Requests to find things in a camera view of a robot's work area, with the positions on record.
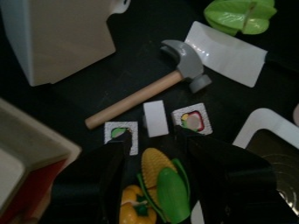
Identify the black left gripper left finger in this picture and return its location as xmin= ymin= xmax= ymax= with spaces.
xmin=40 ymin=131 xmax=133 ymax=224

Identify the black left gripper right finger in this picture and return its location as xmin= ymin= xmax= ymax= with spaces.
xmin=172 ymin=125 xmax=299 ymax=224

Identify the sushi roll green filling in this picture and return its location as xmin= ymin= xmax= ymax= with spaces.
xmin=102 ymin=121 xmax=140 ymax=157

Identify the sushi roll red yellow filling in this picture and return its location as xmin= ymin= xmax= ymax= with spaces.
xmin=170 ymin=102 xmax=213 ymax=136

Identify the plain white sushi piece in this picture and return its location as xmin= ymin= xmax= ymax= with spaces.
xmin=141 ymin=100 xmax=170 ymax=138

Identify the yellow toy bell pepper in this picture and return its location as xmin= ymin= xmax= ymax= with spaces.
xmin=117 ymin=184 xmax=158 ymax=224

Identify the toy corn cob green husk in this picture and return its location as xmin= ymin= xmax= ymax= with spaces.
xmin=134 ymin=147 xmax=192 ymax=224

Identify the beige red toy box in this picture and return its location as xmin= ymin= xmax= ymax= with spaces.
xmin=0 ymin=97 xmax=82 ymax=224

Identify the wooden toy hammer grey head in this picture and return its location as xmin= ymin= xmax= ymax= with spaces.
xmin=84 ymin=39 xmax=213 ymax=130

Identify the white toy cleaver blade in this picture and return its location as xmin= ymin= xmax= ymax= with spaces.
xmin=182 ymin=20 xmax=268 ymax=88

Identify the white toy appliance box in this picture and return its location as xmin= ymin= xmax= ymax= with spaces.
xmin=0 ymin=0 xmax=132 ymax=88

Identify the green toy lettuce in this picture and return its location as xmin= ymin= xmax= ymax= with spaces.
xmin=201 ymin=0 xmax=277 ymax=37

